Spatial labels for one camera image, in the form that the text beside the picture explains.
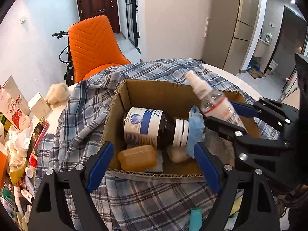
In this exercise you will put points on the crumpled white tissue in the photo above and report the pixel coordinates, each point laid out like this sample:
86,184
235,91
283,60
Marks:
19,142

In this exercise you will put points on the green detergent bottle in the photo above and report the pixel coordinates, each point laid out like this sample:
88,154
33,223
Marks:
267,38

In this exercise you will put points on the orange chair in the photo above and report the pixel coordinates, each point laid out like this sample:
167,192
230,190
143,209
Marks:
93,45

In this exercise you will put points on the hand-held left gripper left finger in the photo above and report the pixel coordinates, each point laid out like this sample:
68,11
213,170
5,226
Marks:
99,168

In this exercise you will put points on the orange soap box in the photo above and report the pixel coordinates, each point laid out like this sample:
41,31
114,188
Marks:
137,157

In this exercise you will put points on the beige fluffy puff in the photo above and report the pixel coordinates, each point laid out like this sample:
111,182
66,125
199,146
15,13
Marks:
57,93

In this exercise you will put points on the teal sachet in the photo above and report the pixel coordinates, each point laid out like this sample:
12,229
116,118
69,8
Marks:
195,217

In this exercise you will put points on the beige refrigerator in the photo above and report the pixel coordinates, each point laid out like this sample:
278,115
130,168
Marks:
238,43

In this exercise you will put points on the white cotton wad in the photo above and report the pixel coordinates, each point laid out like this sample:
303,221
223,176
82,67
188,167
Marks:
176,155

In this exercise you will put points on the white wall fixture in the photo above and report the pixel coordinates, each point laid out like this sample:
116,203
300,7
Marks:
207,27

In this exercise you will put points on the clear spray bottle red label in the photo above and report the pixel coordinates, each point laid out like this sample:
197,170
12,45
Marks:
216,103

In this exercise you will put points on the cardboard box with pastry print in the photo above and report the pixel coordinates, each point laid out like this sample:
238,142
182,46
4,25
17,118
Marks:
156,93

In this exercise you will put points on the blue plaid cloth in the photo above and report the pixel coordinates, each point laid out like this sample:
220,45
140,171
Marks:
149,197

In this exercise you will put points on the white vanity cabinet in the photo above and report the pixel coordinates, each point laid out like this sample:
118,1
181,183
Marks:
261,49

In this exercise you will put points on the white milk bottle strawberry print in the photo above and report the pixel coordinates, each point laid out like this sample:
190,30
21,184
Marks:
16,115

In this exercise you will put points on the yellow green pouch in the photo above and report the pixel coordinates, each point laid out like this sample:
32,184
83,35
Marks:
16,173

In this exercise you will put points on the dark brown door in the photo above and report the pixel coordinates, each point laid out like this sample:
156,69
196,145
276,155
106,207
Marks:
98,0

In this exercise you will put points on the white light switch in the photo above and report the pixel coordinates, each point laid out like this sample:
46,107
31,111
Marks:
23,20

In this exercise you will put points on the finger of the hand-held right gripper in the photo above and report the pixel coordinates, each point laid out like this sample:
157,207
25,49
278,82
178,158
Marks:
252,144
272,112

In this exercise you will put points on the black framed glass door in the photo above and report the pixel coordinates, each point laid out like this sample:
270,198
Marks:
126,9

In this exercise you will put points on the small white box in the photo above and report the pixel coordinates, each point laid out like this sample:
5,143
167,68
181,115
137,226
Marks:
39,105

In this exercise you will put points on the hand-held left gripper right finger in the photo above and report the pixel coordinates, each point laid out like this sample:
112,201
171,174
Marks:
207,167

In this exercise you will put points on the green label bottle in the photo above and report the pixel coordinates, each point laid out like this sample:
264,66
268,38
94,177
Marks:
7,196

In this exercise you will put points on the dark brown bottle white cap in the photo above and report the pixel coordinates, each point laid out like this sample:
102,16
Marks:
166,128

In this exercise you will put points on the black gold tube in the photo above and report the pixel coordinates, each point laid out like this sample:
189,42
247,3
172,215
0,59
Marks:
39,126

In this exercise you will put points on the blue glove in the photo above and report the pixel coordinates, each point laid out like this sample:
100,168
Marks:
195,127

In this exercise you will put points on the dark bathroom door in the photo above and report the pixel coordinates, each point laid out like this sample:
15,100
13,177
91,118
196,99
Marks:
286,41

